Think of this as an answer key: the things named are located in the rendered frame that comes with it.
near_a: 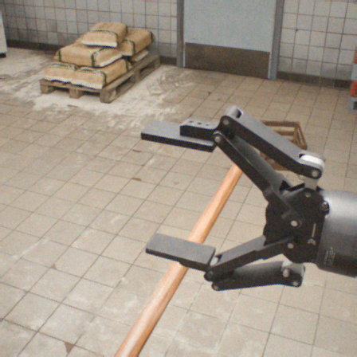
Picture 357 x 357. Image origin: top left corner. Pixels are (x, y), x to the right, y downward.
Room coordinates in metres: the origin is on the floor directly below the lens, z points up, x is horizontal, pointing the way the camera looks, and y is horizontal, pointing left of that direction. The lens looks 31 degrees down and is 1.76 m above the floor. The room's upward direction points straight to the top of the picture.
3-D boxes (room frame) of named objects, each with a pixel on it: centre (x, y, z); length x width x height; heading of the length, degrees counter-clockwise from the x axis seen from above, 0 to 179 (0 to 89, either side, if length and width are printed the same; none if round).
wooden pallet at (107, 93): (4.97, 0.76, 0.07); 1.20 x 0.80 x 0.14; 158
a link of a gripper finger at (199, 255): (0.41, -0.01, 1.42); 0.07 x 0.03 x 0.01; 68
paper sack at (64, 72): (4.77, 1.04, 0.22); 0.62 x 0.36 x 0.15; 163
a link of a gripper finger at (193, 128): (0.40, -0.03, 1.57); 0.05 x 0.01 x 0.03; 68
